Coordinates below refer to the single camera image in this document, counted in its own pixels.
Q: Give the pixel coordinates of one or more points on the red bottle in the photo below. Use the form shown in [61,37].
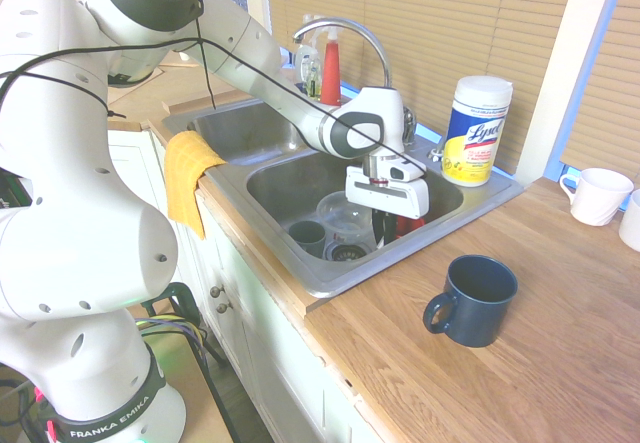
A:
[331,75]

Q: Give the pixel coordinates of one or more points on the yellow dish cloth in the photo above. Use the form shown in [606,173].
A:
[185,183]

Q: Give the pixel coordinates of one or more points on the tan window blind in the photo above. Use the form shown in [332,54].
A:
[607,113]
[475,18]

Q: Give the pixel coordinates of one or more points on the white mug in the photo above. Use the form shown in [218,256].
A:
[597,198]
[631,225]

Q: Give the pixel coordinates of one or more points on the metal cabinet knob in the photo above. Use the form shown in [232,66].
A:
[222,307]
[216,291]

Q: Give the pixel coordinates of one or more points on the red cup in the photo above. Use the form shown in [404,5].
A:
[412,227]

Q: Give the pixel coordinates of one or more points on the stainless steel double sink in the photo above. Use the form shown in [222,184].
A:
[260,133]

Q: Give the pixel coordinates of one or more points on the metal sink hole cap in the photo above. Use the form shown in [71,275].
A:
[436,155]

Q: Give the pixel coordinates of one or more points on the dark blue mug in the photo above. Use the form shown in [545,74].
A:
[475,323]

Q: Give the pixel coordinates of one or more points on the green clamp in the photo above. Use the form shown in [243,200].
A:
[175,293]

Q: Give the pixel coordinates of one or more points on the white kitchen cabinet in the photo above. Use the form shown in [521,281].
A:
[250,323]

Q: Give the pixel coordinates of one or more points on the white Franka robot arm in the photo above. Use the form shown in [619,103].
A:
[75,243]

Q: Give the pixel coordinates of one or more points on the wooden stick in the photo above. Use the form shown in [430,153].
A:
[180,65]

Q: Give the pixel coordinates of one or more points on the grey cup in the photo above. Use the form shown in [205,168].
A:
[307,238]

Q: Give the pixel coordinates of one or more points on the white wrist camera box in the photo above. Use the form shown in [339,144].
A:
[405,172]

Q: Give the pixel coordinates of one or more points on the clear plastic container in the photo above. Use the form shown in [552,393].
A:
[340,223]

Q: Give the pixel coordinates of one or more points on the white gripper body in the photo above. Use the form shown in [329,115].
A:
[390,198]

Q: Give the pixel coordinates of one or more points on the metal sink drain strainer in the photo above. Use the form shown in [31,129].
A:
[346,252]

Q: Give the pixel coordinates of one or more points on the chrome gooseneck faucet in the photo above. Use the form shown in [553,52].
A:
[377,45]

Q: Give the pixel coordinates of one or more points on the Lysol wipes canister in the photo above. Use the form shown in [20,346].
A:
[472,133]

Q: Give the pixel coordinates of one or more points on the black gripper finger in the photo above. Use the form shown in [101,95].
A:
[391,225]
[378,228]

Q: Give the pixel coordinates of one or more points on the clear soap bottle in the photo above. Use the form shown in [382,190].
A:
[307,70]

